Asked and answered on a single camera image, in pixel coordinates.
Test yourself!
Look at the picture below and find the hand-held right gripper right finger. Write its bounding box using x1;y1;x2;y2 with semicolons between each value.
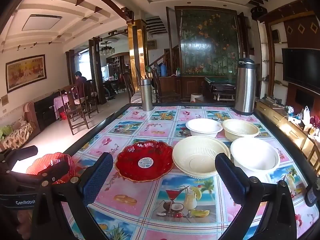
215;152;302;240

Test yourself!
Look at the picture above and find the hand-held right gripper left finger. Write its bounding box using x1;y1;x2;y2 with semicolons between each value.
30;152;114;240

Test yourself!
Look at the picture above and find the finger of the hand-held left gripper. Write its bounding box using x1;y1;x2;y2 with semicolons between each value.
0;145;39;171
32;161;70;185

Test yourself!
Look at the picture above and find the small red glass plate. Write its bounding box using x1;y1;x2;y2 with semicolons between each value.
26;152;76;184

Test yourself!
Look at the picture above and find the white plastic bowl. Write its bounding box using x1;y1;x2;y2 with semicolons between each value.
230;137;280;172
185;118;223;138

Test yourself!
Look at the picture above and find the large red glass plate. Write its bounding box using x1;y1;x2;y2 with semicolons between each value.
114;141;174;182

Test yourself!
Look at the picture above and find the cream ribbed plastic bowl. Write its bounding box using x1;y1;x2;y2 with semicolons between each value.
172;135;231;179

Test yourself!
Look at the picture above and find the cream plastic plate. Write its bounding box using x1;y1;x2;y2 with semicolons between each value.
222;119;260;142

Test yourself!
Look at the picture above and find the sofa with patterned cover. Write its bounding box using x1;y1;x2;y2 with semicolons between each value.
0;102;42;153

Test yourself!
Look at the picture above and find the green cushion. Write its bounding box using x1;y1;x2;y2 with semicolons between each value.
0;125;13;139

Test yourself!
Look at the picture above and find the printed fruit tablecloth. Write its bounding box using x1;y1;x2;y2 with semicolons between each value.
61;105;320;240

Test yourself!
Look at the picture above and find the black framed table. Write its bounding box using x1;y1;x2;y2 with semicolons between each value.
60;101;320;240

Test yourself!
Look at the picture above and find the black low cabinet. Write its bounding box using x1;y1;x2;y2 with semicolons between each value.
34;92;63;130

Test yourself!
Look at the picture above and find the dark wooden chair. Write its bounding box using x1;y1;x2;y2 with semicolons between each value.
151;67;182;103
61;85;89;135
84;80;99;119
121;71;137;103

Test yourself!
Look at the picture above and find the table with pink cloth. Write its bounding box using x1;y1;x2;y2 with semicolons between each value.
54;94;69;119

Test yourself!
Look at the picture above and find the wooden television sideboard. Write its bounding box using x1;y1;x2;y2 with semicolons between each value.
256;100;320;175

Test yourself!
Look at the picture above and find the green topped game table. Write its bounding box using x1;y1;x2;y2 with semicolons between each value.
204;77;237;102

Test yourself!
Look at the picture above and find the large steel vacuum flask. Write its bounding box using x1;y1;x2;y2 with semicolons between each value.
234;58;257;116

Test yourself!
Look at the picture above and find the steel thermos cup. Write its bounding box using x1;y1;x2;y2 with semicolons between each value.
140;79;153;112

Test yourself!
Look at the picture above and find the white plastic bag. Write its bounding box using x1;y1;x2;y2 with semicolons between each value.
302;106;311;127

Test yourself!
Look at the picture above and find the hanging chandelier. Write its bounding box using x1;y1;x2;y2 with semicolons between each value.
99;41;116;55

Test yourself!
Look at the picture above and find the black flat television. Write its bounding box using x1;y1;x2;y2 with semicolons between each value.
282;47;320;93

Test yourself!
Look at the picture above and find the rectangular ceiling light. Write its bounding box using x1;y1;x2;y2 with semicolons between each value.
22;14;62;32

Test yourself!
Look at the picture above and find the floral glass screen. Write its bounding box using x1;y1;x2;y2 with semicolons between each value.
175;6;238;77

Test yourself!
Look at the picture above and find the framed wall painting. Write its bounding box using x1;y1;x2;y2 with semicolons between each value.
5;54;47;93

